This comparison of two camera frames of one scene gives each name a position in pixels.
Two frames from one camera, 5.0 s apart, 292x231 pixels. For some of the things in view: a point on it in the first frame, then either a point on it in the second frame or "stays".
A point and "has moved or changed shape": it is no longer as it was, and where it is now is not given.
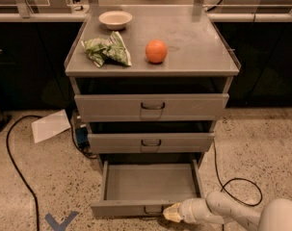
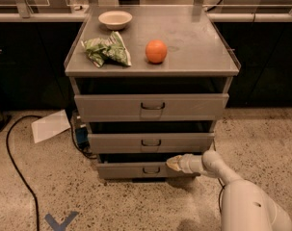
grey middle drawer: x=150 y=142 stays
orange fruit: x=156 y=51 stays
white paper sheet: x=50 y=126 stays
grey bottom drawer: x=146 y=187 has moved or changed shape
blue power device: x=83 y=137 stays
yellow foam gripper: x=188 y=210 → x=186 y=164
